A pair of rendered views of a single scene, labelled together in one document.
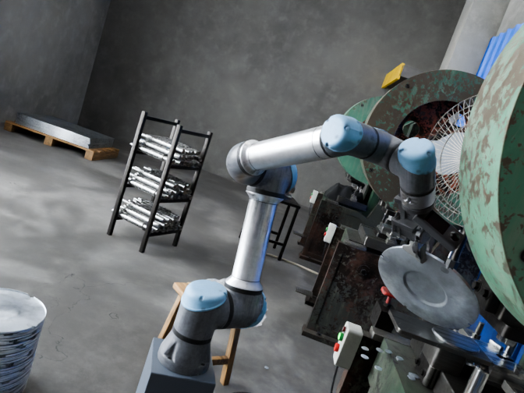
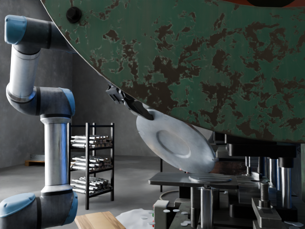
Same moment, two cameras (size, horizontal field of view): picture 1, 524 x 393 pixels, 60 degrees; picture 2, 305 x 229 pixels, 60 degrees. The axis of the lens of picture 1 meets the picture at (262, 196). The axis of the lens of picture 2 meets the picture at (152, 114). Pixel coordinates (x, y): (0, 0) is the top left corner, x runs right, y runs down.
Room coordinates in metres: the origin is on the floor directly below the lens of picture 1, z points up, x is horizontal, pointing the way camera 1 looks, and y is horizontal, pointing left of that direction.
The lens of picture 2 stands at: (0.35, -0.61, 0.94)
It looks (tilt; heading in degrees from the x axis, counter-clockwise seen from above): 2 degrees up; 12
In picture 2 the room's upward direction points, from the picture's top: straight up
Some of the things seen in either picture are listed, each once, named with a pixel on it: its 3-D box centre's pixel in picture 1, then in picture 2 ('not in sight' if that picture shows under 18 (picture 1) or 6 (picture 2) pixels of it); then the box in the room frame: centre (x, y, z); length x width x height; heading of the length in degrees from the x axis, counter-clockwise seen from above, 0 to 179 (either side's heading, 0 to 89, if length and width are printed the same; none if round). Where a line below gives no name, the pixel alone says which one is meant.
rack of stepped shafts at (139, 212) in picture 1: (159, 182); (90, 162); (3.33, 0.77, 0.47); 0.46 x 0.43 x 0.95; 67
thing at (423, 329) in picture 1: (429, 354); (193, 198); (1.16, -0.57, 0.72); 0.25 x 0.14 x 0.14; 87
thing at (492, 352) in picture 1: (495, 362); (253, 188); (1.15, -0.74, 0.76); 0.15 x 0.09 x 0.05; 177
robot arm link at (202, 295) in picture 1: (203, 307); (19, 214); (1.20, 0.06, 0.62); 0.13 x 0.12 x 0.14; 131
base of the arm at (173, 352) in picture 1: (188, 344); not in sight; (1.19, 0.06, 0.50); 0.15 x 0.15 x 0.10
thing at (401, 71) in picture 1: (420, 84); not in sight; (7.09, -1.71, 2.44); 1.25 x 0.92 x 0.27; 177
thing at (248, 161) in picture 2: (506, 335); (251, 159); (1.15, -0.73, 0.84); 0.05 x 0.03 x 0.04; 177
